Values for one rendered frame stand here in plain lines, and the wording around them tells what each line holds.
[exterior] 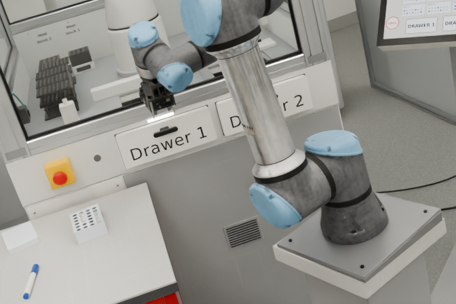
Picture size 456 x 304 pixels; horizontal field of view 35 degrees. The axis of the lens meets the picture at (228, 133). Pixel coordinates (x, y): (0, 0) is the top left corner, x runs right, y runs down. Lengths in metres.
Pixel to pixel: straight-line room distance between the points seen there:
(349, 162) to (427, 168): 1.99
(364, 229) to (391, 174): 1.92
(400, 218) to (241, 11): 0.61
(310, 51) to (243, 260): 0.72
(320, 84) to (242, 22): 0.92
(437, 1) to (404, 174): 1.43
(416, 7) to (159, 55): 0.85
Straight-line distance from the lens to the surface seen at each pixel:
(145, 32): 1.75
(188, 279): 2.39
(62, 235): 2.05
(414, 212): 1.65
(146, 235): 1.89
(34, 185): 2.19
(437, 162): 3.54
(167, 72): 1.69
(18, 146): 2.15
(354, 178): 1.54
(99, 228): 1.96
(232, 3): 1.34
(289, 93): 2.19
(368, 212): 1.59
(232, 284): 2.43
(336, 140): 1.53
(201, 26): 1.34
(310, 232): 1.68
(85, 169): 2.18
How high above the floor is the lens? 1.65
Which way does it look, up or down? 22 degrees down
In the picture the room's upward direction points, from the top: 15 degrees counter-clockwise
